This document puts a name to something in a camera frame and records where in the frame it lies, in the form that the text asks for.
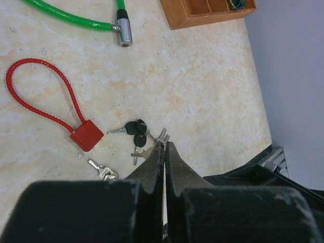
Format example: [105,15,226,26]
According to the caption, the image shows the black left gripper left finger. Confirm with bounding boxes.
[126,141,164,194]

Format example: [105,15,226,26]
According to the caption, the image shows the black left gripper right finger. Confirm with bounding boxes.
[166,142,214,197]

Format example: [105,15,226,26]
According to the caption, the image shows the black-headed key bunch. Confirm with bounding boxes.
[107,119,170,166]

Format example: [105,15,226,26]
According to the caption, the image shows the red cable padlock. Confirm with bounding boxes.
[5,58,104,152]

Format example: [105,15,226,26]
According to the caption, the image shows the small silver key bunch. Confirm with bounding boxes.
[88,159,119,181]

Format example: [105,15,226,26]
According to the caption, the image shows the wooden compartment tray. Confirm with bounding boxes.
[160,0,257,30]

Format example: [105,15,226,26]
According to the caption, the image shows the rolled dark sock in tray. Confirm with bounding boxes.
[227,0,247,11]

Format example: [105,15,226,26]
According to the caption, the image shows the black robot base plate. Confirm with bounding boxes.
[204,147,323,201]

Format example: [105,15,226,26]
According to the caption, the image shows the green cable lock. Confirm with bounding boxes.
[24,1,133,48]

